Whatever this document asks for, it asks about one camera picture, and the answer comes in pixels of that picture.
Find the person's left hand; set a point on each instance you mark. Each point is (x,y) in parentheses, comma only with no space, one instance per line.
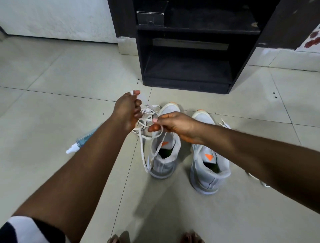
(126,110)

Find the black open shelf box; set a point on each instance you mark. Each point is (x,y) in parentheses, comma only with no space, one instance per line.
(187,67)

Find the clear plastic box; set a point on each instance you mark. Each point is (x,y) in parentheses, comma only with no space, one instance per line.
(150,18)

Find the blue transparent bottle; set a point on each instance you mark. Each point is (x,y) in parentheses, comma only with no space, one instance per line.
(80,142)

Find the dark brown wooden cabinet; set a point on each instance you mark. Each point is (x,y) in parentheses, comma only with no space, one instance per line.
(120,17)

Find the grey sneaker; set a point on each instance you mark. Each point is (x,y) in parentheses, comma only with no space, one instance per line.
(205,185)
(162,170)

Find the zebra striped garment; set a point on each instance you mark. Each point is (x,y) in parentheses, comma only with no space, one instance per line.
(22,230)

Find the person's left forearm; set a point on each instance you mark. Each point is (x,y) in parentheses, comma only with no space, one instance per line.
(75,180)

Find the person's right foot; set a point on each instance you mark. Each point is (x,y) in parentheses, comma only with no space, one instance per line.
(191,237)

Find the dark door frame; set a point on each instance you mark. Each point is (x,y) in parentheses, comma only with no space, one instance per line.
(2,32)

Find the white floral patterned sheet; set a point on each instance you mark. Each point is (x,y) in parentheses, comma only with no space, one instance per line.
(310,42)

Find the person's right forearm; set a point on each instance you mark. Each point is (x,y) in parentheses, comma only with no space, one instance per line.
(262,155)

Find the person's right hand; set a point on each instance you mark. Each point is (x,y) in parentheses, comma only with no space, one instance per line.
(177,124)

